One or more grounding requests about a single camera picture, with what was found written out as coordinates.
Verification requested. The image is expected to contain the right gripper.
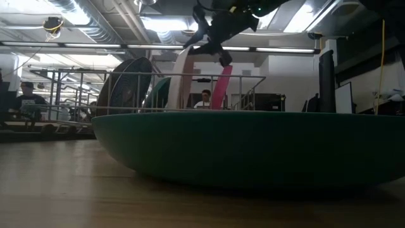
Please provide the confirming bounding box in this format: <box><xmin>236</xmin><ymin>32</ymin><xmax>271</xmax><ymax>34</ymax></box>
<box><xmin>183</xmin><ymin>11</ymin><xmax>260</xmax><ymax>67</ymax></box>

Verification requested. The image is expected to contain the cream white plate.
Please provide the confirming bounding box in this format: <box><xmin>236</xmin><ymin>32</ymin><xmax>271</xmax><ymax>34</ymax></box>
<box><xmin>166</xmin><ymin>45</ymin><xmax>196</xmax><ymax>111</ymax></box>

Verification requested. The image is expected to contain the pink plastic plate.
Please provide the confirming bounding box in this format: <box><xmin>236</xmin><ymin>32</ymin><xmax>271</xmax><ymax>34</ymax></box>
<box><xmin>210</xmin><ymin>65</ymin><xmax>234</xmax><ymax>111</ymax></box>

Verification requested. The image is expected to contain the green plastic plate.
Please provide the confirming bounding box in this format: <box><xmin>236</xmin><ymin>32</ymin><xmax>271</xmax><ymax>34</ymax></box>
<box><xmin>142</xmin><ymin>76</ymin><xmax>172</xmax><ymax>111</ymax></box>

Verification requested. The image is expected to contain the dark brown plate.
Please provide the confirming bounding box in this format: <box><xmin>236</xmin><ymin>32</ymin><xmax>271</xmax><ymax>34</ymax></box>
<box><xmin>96</xmin><ymin>56</ymin><xmax>153</xmax><ymax>117</ymax></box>

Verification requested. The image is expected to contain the large green foreground bowl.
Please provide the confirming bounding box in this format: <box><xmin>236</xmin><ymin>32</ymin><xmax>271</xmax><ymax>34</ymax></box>
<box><xmin>91</xmin><ymin>110</ymin><xmax>405</xmax><ymax>189</ymax></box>

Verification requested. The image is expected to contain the person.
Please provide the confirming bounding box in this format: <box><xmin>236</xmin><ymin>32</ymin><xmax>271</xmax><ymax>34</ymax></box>
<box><xmin>9</xmin><ymin>81</ymin><xmax>49</xmax><ymax>122</ymax></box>
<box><xmin>193</xmin><ymin>89</ymin><xmax>212</xmax><ymax>110</ymax></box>

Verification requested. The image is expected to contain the long ceiling light bar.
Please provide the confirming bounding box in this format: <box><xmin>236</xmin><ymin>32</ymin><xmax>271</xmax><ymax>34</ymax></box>
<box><xmin>0</xmin><ymin>40</ymin><xmax>321</xmax><ymax>55</ymax></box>

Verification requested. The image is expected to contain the black equipment box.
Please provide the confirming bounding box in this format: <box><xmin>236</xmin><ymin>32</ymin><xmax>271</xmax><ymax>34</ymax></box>
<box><xmin>252</xmin><ymin>93</ymin><xmax>286</xmax><ymax>111</ymax></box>

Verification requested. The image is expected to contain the black office chair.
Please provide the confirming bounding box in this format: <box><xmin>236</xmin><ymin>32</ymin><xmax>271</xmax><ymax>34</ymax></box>
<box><xmin>302</xmin><ymin>92</ymin><xmax>320</xmax><ymax>113</ymax></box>

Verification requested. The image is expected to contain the small whiteboard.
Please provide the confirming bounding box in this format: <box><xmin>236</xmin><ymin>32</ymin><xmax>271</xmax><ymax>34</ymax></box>
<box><xmin>335</xmin><ymin>81</ymin><xmax>354</xmax><ymax>114</ymax></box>

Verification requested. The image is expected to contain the black desk monitor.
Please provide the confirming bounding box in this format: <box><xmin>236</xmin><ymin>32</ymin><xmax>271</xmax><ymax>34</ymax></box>
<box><xmin>0</xmin><ymin>68</ymin><xmax>12</xmax><ymax>111</ymax></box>

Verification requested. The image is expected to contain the grey wire dish rack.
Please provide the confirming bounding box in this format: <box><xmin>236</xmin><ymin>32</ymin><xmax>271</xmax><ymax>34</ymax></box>
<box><xmin>30</xmin><ymin>68</ymin><xmax>267</xmax><ymax>129</ymax></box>

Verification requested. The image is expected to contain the silver ventilation duct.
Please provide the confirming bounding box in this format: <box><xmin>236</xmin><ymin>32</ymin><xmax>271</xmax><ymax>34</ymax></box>
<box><xmin>47</xmin><ymin>0</ymin><xmax>127</xmax><ymax>45</ymax></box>

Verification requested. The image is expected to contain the black yellow cable reel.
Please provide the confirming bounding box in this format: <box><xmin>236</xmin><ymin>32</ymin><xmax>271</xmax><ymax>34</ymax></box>
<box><xmin>42</xmin><ymin>17</ymin><xmax>64</xmax><ymax>42</ymax></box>

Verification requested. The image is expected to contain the long yellow cable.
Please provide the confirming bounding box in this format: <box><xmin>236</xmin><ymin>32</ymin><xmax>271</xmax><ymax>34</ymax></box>
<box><xmin>374</xmin><ymin>18</ymin><xmax>386</xmax><ymax>115</ymax></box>

